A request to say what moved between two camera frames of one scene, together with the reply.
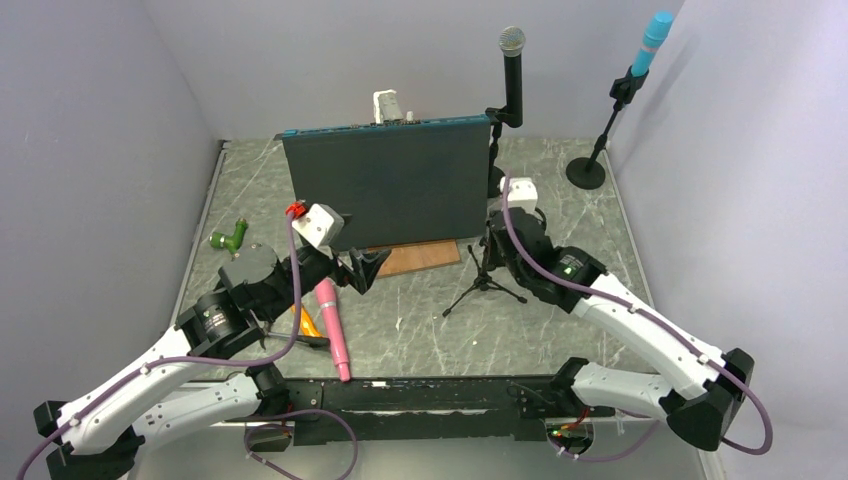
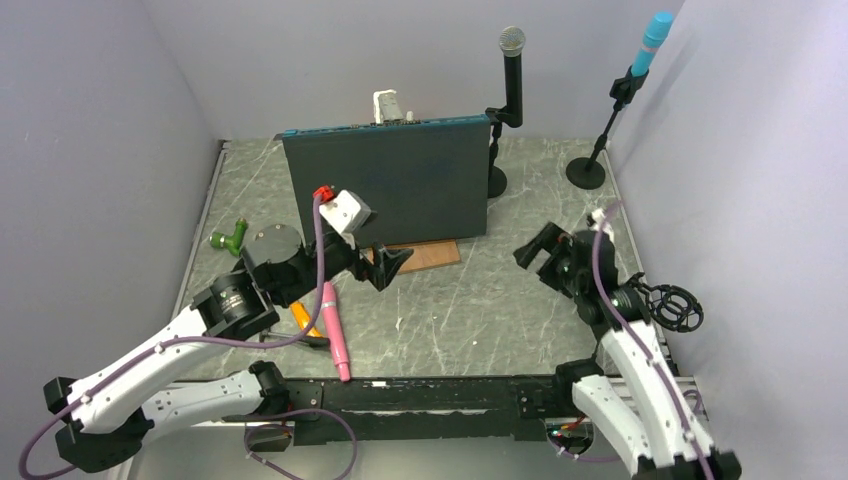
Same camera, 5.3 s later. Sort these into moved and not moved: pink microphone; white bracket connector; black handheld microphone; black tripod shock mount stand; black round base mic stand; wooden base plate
Moved: black tripod shock mount stand; white bracket connector
Not moved: black handheld microphone; black round base mic stand; pink microphone; wooden base plate
